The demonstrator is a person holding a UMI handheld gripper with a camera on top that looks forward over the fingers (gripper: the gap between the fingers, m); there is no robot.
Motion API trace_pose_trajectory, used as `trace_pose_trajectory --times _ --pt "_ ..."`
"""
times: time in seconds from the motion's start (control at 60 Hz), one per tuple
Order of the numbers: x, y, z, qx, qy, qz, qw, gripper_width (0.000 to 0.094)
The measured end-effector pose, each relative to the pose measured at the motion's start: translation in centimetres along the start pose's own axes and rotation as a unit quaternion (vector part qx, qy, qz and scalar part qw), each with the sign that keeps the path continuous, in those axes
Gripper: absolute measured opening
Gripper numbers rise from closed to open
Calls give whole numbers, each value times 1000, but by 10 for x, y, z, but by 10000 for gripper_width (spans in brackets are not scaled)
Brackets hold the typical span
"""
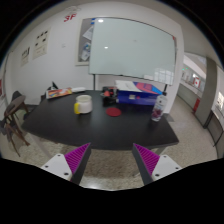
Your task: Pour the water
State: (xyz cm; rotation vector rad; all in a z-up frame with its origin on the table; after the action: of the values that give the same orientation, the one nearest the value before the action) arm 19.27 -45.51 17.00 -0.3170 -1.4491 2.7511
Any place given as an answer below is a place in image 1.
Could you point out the brown wooden chair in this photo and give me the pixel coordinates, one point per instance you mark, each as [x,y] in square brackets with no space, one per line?
[13,131]

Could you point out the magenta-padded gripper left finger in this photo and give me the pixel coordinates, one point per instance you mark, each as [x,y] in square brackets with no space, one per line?
[71,163]

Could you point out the red and white sign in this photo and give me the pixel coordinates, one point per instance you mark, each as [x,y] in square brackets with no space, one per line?
[196,82]

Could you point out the clear bottle with white label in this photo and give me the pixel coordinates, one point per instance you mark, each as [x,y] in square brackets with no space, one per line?
[159,108]

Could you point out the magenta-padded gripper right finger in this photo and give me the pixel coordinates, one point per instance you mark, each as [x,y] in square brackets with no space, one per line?
[151,163]

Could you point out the red fire extinguisher cabinet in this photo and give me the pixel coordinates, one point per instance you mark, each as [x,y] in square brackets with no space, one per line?
[197,104]

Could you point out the large white wall poster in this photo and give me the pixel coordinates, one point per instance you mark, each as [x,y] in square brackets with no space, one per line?
[41,43]

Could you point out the whiteboard on black stand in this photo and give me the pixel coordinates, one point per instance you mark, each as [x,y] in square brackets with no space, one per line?
[133,46]

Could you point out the framed notice board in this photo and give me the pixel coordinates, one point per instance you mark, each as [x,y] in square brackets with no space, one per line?
[83,43]

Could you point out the flat white case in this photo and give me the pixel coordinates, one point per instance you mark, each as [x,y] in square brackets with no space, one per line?
[78,89]

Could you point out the dark grey chair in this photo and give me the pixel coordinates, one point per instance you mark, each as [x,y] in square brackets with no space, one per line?
[16,95]

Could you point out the small white wall poster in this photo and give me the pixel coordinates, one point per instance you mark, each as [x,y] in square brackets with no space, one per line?
[25,56]

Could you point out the flat round red coaster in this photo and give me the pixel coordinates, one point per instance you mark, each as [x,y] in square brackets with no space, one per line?
[113,112]

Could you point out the blue cardboard box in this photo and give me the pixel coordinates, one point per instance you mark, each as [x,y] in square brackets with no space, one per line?
[138,96]

